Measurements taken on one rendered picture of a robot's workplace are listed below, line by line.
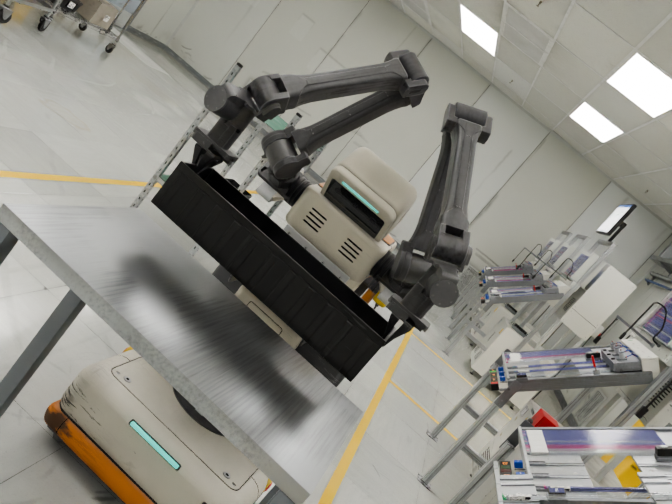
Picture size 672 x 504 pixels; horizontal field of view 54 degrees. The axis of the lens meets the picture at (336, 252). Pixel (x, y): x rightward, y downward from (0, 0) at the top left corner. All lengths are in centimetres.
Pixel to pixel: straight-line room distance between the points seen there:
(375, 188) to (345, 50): 976
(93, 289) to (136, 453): 91
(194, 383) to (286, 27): 1079
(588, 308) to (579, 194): 431
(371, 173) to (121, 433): 99
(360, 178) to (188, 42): 1067
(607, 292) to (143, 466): 560
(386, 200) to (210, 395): 78
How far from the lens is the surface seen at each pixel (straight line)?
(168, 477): 197
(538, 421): 327
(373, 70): 158
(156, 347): 111
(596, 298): 696
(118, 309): 114
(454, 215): 140
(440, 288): 130
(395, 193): 169
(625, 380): 374
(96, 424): 203
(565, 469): 256
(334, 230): 175
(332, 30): 1152
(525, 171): 1095
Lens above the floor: 129
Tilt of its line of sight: 10 degrees down
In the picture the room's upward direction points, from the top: 40 degrees clockwise
